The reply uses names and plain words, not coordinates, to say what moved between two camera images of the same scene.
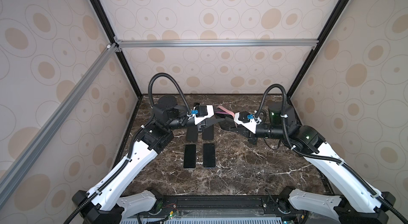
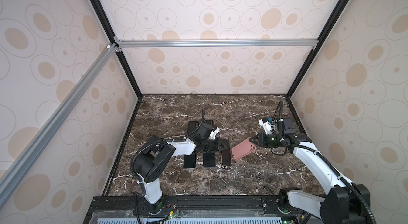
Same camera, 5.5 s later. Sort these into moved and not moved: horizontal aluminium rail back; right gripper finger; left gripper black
Moved: right gripper finger; left gripper black
Not moved: horizontal aluminium rail back
